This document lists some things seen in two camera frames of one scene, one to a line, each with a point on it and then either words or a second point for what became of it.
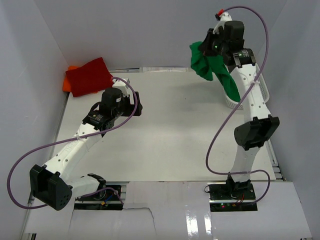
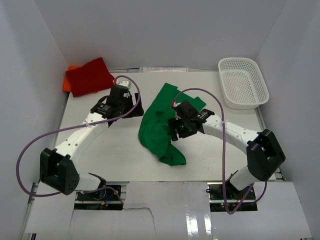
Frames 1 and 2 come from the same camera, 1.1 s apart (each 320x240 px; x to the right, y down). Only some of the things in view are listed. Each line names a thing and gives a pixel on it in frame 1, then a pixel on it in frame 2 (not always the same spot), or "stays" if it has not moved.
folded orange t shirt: x=66 y=82 stays
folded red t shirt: x=92 y=77 stays
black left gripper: x=136 y=106 stays
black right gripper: x=206 y=44 -> x=173 y=128
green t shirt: x=203 y=66 -> x=155 y=135
